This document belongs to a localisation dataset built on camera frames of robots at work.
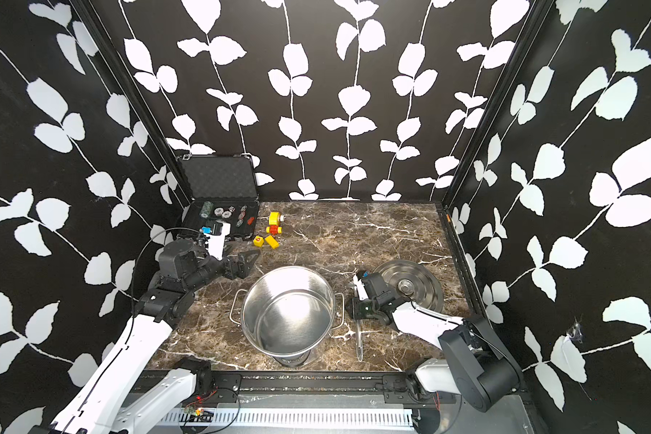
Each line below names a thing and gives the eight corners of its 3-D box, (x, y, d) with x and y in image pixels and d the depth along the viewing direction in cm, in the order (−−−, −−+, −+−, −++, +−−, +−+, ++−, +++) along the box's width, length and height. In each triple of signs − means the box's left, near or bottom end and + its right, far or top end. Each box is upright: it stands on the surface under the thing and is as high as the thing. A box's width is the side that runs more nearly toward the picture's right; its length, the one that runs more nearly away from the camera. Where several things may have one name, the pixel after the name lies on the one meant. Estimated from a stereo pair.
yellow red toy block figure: (267, 234, 111) (265, 228, 107) (270, 218, 116) (268, 211, 113) (281, 235, 111) (280, 228, 107) (284, 219, 116) (282, 212, 113)
